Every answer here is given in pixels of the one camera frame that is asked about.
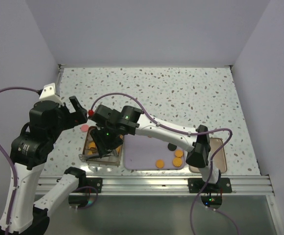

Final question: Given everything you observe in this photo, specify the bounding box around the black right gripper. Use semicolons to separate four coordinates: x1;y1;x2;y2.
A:
90;124;123;158

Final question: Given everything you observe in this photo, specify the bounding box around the orange flower cookie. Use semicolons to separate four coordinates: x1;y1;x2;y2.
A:
174;149;184;158
88;142;97;151

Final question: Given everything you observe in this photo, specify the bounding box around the pink round cookie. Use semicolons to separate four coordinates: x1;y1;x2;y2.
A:
80;124;89;132

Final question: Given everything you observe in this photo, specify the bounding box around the rose gold tin lid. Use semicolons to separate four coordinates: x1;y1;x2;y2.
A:
188;137;228;173

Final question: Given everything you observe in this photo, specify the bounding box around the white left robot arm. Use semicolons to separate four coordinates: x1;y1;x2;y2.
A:
0;96;87;235

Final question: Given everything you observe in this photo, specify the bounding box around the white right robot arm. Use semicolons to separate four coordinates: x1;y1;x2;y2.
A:
88;105;221;192

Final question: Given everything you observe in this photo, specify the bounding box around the brown cookie tin with liners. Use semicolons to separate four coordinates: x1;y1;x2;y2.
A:
79;126;124;166

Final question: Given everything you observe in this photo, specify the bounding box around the lilac plastic tray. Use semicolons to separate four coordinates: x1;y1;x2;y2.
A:
123;135;185;170

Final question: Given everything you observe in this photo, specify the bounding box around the orange round cookie bottom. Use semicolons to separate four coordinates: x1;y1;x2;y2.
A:
155;160;165;168

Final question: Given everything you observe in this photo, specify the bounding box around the black round cookie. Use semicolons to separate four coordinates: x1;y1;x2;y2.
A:
167;143;177;151

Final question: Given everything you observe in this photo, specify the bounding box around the orange waffle cookie bottom right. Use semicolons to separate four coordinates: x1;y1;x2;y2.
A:
172;157;183;167

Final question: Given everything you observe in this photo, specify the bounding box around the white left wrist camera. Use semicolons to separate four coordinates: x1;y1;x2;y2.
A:
39;83;64;106

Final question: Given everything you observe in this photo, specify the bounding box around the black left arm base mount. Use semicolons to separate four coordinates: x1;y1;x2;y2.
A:
86;177;103;193

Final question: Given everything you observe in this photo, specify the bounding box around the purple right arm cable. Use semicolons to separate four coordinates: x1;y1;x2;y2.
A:
90;92;239;235

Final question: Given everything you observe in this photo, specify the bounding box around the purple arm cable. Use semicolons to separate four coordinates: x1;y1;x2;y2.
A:
90;92;239;235
0;87;44;233

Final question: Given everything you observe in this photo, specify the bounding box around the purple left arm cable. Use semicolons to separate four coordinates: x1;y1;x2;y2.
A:
0;87;44;233

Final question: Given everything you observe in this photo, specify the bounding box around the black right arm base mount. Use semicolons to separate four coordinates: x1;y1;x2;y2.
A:
188;178;231;194

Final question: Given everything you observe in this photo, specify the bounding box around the aluminium mounting rail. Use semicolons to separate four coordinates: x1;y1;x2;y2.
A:
34;174;275;196

